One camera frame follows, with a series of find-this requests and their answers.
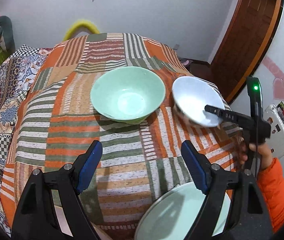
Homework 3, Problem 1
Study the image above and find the orange sleeve right forearm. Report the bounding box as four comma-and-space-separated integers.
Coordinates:
257, 158, 284, 232

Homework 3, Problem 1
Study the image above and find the white box with stickers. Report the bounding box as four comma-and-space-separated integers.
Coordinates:
263, 101, 284, 159

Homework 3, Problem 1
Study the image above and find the mint green bowl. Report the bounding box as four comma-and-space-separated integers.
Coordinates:
90, 66, 166, 125

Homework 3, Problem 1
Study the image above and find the brown wooden door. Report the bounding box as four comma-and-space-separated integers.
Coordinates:
211, 0, 283, 103

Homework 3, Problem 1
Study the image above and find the mint green plate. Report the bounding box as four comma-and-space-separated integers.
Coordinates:
134, 181, 231, 240

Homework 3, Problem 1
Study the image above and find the striped patchwork tablecloth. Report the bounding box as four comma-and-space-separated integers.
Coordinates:
0, 33, 238, 239

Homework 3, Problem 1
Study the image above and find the white bowl with dark pattern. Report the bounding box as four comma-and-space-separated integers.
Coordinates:
172, 76, 225, 127

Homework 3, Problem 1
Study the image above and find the patterned bed quilt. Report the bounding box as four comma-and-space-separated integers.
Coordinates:
0, 45, 52, 235

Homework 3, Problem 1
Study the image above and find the grey plush toy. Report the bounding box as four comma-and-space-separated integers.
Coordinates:
0, 16, 15, 55

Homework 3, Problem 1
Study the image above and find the person's right hand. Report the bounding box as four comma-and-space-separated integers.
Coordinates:
237, 136, 274, 170

